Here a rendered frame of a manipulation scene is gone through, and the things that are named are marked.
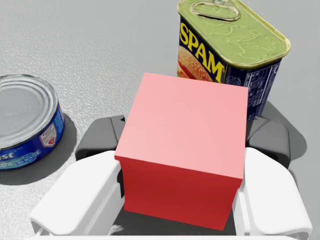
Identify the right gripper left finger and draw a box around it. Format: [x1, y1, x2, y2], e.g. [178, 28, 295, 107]
[29, 114, 126, 236]

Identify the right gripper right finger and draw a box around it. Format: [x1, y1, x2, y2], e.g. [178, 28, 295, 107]
[231, 115, 313, 237]

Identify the pink cube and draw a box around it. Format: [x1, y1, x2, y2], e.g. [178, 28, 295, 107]
[114, 72, 249, 231]

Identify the blue flat can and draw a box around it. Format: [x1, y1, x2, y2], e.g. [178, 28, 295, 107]
[0, 73, 66, 171]

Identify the green and blue rectangular can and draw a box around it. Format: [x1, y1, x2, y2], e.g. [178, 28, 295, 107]
[176, 0, 292, 122]

